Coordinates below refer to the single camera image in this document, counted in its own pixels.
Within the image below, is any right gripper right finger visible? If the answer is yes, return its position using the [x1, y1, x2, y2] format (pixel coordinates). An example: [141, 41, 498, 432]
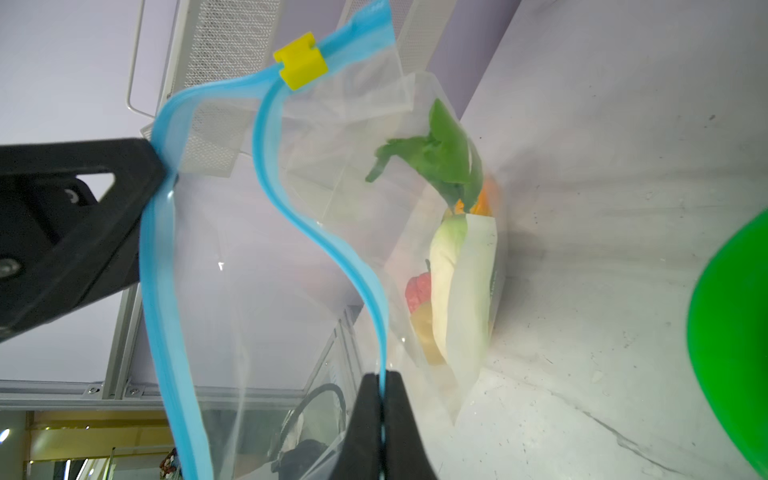
[382, 370, 438, 480]

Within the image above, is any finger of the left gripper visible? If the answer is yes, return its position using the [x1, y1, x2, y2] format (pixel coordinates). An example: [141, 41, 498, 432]
[1, 138, 167, 341]

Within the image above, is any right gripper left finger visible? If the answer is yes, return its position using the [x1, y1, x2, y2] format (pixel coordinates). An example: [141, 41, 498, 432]
[335, 373, 383, 480]

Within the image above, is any red toy pepper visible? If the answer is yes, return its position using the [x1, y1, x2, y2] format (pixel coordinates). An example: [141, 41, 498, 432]
[405, 272, 431, 313]

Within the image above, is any white toy radish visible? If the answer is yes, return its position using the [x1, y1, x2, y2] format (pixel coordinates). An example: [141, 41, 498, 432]
[429, 214, 498, 388]

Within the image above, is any clear zip top bag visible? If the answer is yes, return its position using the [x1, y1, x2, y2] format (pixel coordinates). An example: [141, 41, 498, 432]
[139, 1, 504, 479]

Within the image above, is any orange toy carrot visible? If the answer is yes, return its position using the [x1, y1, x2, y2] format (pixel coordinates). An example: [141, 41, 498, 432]
[365, 99, 492, 216]

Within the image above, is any yellow toy potato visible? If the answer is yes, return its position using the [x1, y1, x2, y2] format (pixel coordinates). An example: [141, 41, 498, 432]
[410, 301, 445, 365]

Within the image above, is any white mesh two-tier shelf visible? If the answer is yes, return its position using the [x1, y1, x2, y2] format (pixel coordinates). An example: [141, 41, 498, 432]
[125, 0, 460, 178]

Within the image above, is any green plastic basket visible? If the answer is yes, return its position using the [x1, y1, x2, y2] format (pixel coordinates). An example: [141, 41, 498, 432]
[687, 211, 767, 479]

